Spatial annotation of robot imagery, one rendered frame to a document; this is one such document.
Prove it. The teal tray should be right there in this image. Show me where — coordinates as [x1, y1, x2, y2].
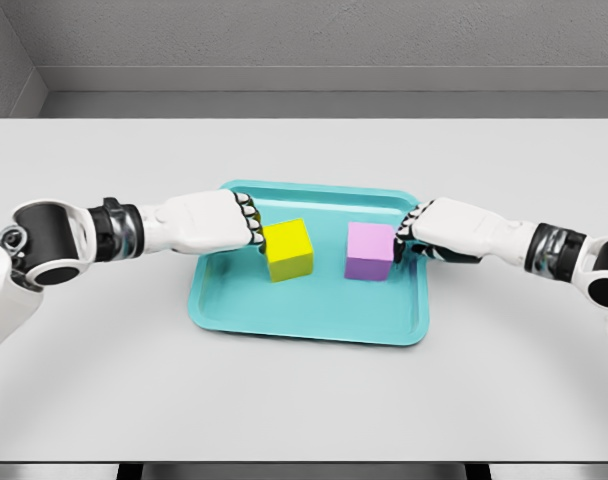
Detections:
[187, 180, 430, 347]

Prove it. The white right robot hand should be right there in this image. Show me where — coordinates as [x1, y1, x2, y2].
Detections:
[393, 197, 482, 264]

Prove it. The pink cube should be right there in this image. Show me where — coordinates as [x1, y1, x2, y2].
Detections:
[343, 221, 397, 282]

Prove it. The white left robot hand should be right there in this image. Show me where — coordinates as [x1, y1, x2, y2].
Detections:
[175, 188, 267, 254]

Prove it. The yellow cube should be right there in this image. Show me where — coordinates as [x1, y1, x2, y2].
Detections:
[261, 217, 316, 284]

